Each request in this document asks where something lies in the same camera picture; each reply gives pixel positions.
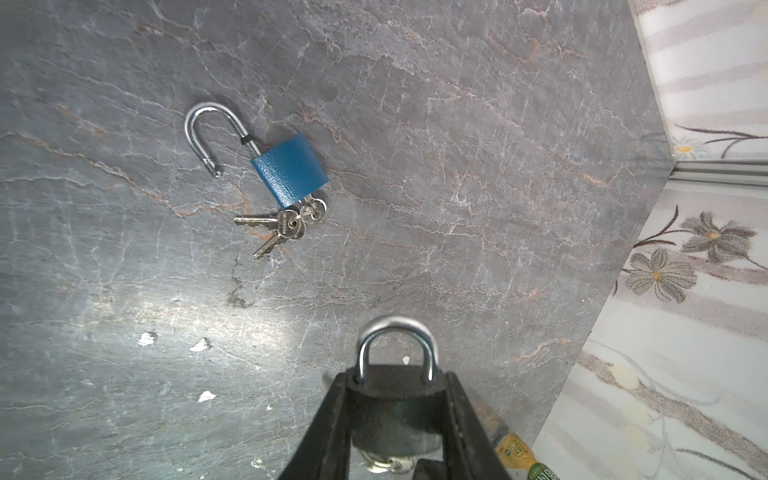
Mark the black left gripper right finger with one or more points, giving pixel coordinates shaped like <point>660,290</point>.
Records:
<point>472,428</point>

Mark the round tin can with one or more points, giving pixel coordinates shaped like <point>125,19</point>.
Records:
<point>519,460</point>

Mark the silver key bunch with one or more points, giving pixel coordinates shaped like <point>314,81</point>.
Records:
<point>287,224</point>

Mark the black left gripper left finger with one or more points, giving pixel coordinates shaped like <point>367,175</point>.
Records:
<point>324,452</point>

